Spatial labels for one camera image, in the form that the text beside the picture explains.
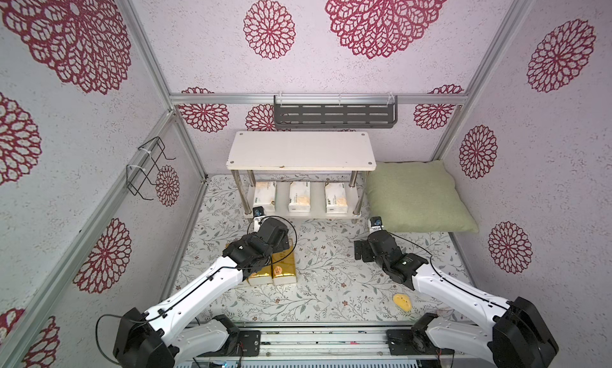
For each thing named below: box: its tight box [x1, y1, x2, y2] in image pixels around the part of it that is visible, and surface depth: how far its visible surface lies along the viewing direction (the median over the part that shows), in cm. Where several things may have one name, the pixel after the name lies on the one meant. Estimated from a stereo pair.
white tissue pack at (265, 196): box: [253, 181, 277, 212], surface depth 102 cm
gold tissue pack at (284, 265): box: [271, 238, 297, 286], surface depth 85 cm
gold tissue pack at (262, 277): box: [247, 262, 274, 286], surface depth 83 cm
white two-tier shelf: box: [226, 131, 377, 220], surface depth 99 cm
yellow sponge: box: [392, 293, 412, 312], surface depth 82 cm
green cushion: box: [365, 160, 479, 235], surface depth 97 cm
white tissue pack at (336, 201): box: [325, 182, 349, 214], surface depth 99 cm
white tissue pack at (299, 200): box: [288, 181, 311, 213], surface depth 99 cm
